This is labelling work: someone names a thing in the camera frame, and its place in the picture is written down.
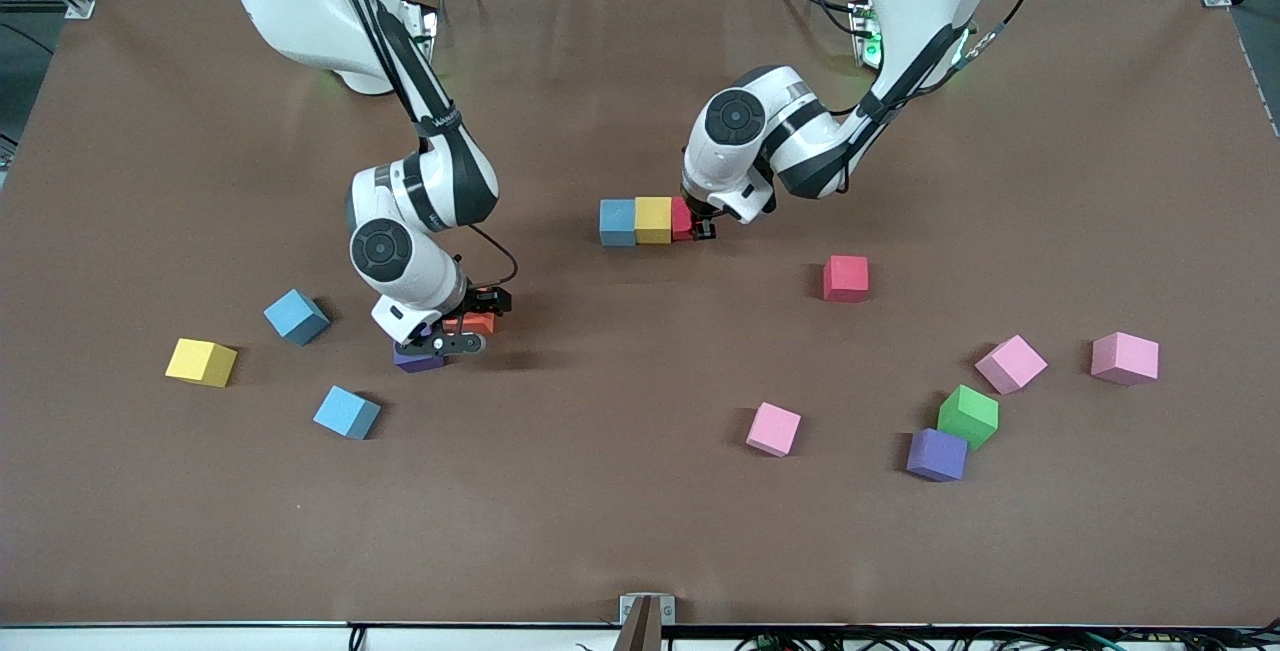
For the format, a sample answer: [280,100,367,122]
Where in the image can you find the purple foam cube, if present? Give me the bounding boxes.
[906,428,969,483]
[393,329,448,373]

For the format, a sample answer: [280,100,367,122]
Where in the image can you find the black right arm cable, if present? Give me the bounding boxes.
[320,0,521,297]

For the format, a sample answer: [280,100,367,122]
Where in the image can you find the brown table mat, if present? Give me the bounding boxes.
[0,0,1280,629]

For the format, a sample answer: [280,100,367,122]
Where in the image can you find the light blue foam cube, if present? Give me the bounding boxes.
[599,198,638,248]
[263,289,332,347]
[312,386,383,441]

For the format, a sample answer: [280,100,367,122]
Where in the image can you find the silver metal bracket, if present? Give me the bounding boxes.
[613,594,677,651]

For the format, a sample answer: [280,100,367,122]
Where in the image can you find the pink foam cube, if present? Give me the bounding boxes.
[974,334,1050,395]
[745,402,803,458]
[1090,332,1161,387]

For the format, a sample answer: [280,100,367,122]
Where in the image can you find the green foam cube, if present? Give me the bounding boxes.
[937,384,1000,450]

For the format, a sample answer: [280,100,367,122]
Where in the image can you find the white table edge strip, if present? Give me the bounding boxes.
[0,624,1280,651]

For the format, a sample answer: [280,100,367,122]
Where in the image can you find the yellow foam cube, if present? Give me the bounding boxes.
[165,338,239,389]
[635,196,674,245]

